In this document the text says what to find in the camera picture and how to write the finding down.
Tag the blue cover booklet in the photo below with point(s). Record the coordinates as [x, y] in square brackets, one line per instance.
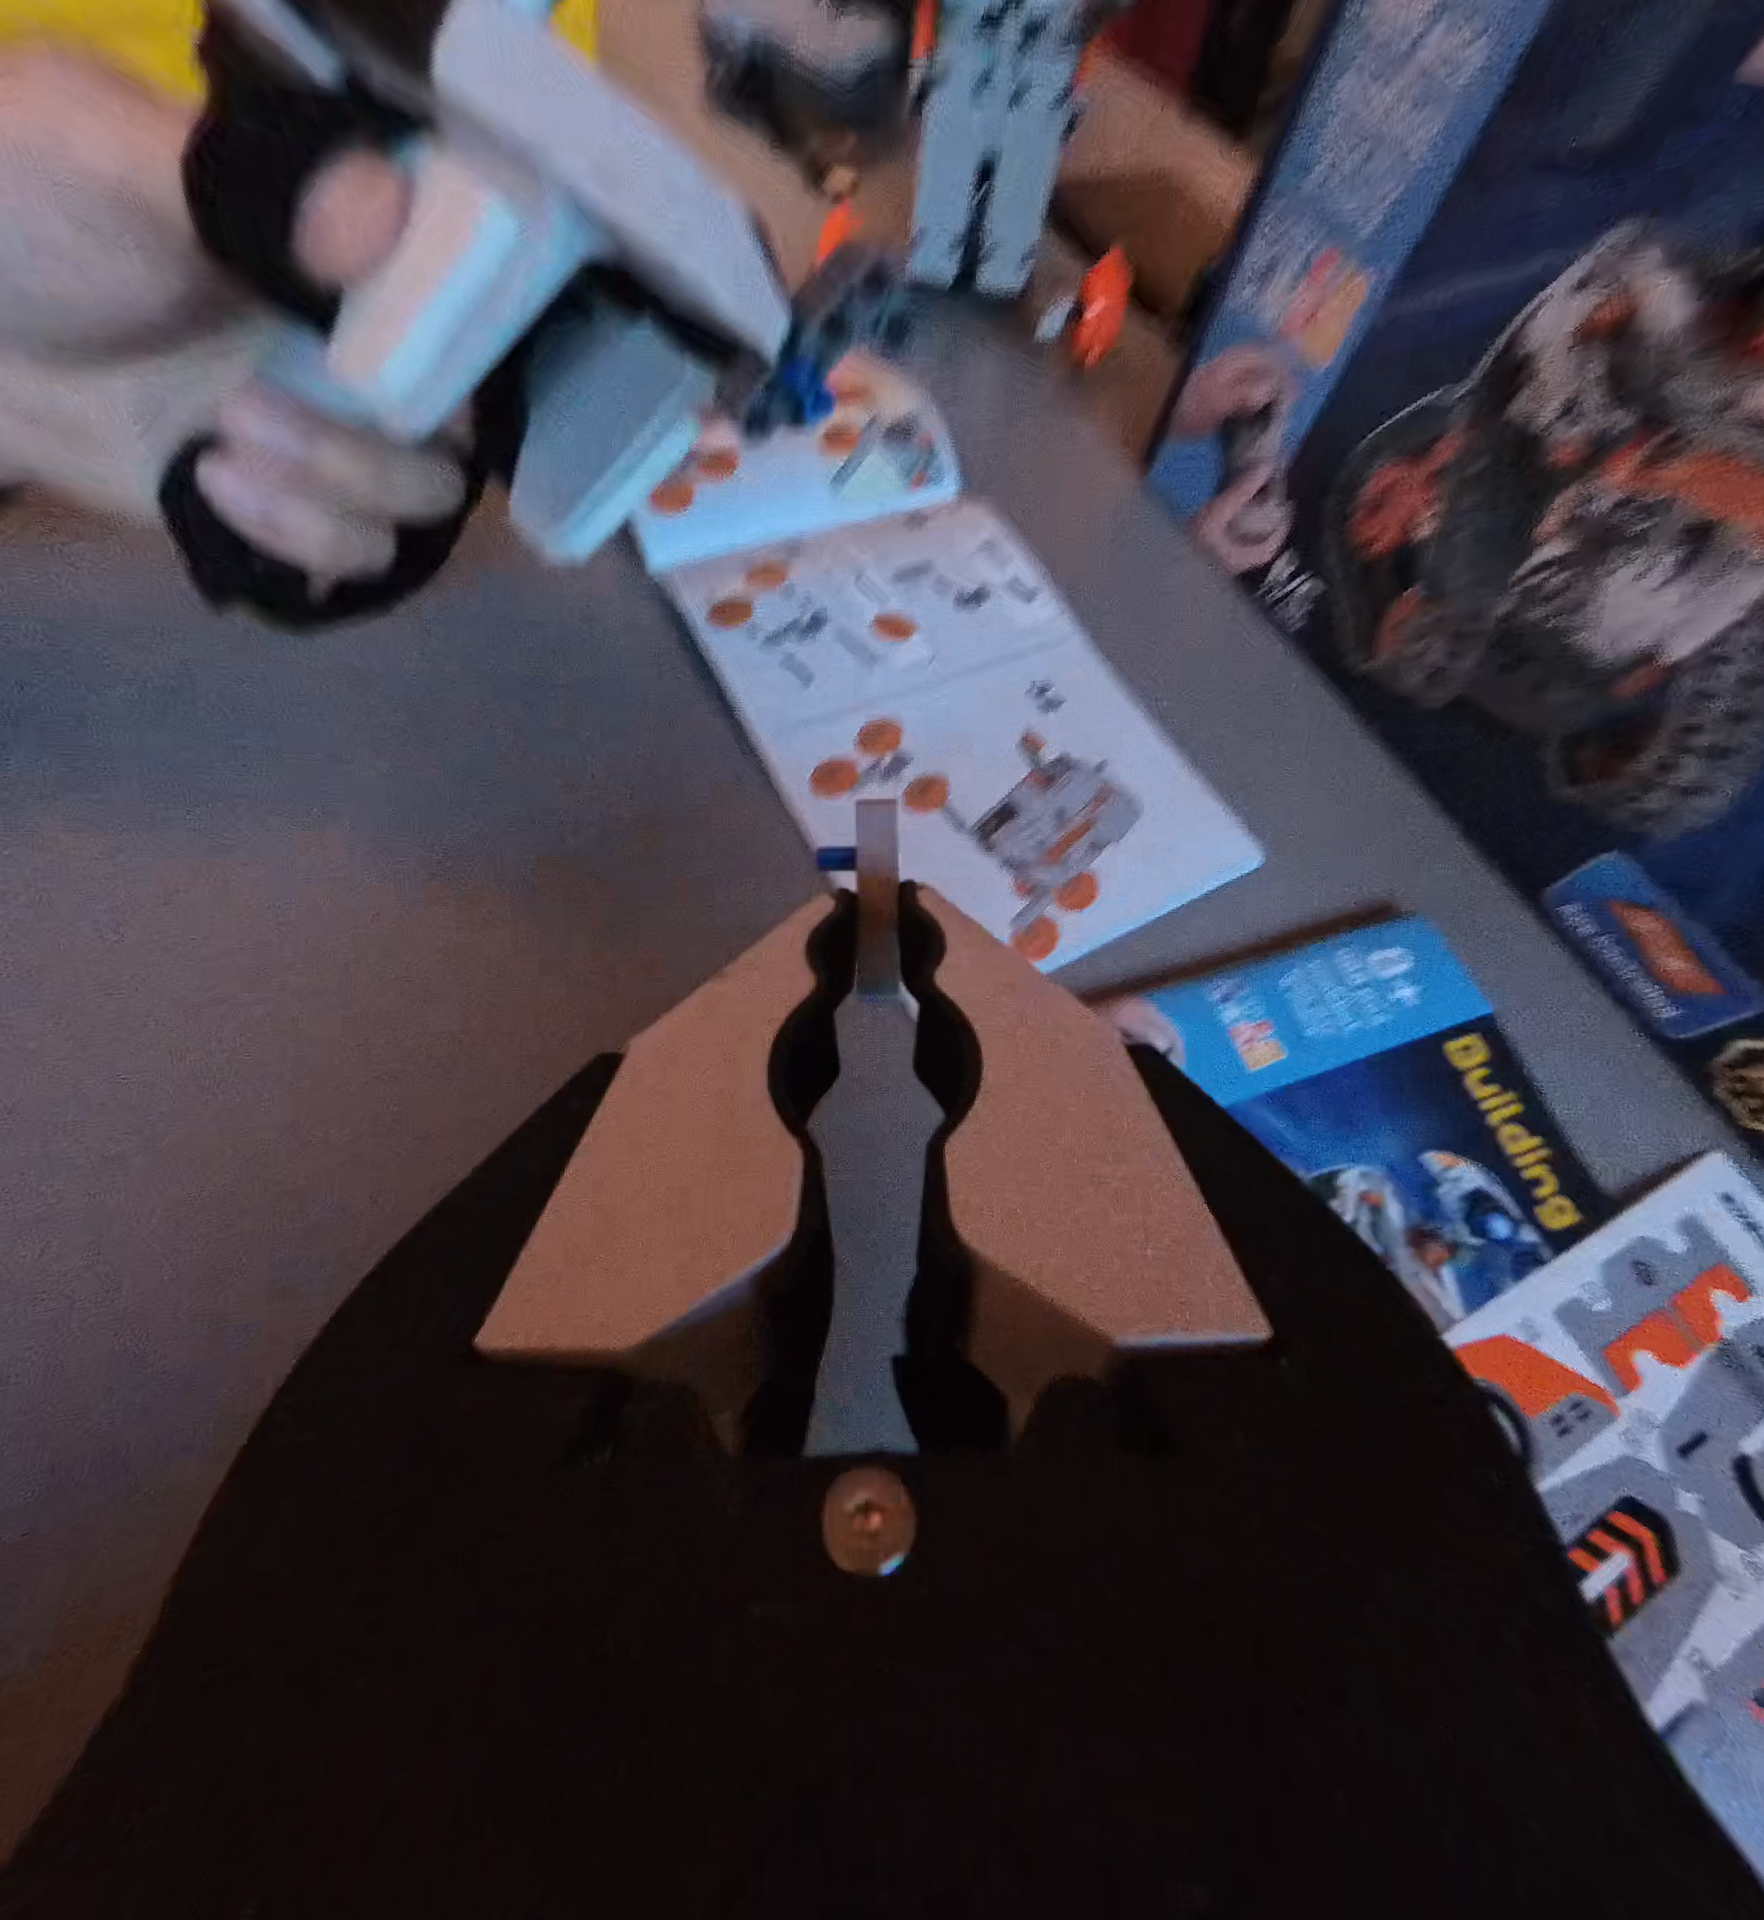
[1347, 1050]

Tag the sticker sheet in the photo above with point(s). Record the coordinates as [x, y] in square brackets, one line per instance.
[1691, 1425]

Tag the grey toy robot model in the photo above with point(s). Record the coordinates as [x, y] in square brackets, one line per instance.
[987, 135]

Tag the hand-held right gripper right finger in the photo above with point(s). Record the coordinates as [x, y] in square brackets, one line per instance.
[1094, 1200]

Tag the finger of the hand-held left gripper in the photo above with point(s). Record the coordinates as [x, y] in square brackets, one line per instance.
[611, 165]
[606, 420]

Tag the grey desk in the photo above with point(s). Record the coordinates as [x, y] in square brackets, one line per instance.
[297, 900]

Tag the person's left hand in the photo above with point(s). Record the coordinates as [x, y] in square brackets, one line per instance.
[56, 301]

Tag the open white instruction booklet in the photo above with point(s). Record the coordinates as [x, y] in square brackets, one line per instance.
[959, 677]

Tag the robot kit box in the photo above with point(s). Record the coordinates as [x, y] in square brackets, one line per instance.
[1573, 450]

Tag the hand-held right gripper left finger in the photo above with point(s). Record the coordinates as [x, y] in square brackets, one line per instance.
[641, 1200]

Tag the grey building beam with pin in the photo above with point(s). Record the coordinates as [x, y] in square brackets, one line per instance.
[878, 900]

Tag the black building beam with pin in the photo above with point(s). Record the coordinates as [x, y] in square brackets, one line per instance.
[822, 338]

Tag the yellow plastic bin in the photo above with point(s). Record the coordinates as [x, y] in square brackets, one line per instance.
[56, 37]

